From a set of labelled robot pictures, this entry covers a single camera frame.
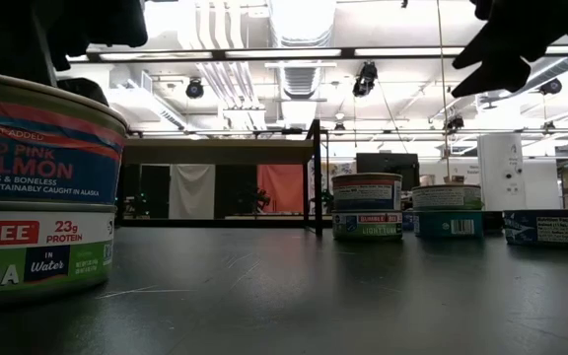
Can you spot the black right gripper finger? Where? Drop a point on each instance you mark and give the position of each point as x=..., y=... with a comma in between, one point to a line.
x=501, y=74
x=488, y=44

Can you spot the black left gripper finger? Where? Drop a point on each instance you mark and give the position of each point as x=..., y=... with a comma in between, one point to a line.
x=83, y=88
x=3, y=34

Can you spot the pink salmon can blue label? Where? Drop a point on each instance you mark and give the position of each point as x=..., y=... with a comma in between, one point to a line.
x=367, y=193
x=42, y=158

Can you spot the dark blue seafood can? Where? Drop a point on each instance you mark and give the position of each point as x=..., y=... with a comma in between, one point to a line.
x=550, y=229

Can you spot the teal labelled seafood can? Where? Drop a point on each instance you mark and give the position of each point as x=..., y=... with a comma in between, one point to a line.
x=442, y=226

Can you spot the blue rimmed seafood can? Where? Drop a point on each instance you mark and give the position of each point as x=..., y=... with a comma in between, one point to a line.
x=408, y=220

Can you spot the thin hanging pole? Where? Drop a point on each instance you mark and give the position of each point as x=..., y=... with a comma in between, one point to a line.
x=443, y=98

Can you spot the white cylindrical column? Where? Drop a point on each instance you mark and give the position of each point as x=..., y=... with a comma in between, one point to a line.
x=503, y=167

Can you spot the black computer monitor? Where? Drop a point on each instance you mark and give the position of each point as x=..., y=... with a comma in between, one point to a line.
x=387, y=163

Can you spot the white curtain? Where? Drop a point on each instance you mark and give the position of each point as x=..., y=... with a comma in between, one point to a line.
x=192, y=190

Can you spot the orange curtain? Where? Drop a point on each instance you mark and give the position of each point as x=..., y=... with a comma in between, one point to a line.
x=284, y=172

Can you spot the black ceiling mounted camera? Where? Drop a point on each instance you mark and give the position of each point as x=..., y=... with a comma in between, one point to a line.
x=454, y=123
x=194, y=90
x=365, y=79
x=551, y=87

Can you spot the wooden shelf black frame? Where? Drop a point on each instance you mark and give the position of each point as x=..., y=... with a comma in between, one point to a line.
x=215, y=151

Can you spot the silver ceiling ventilation duct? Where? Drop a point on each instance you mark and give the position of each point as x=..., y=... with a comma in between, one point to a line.
x=300, y=81

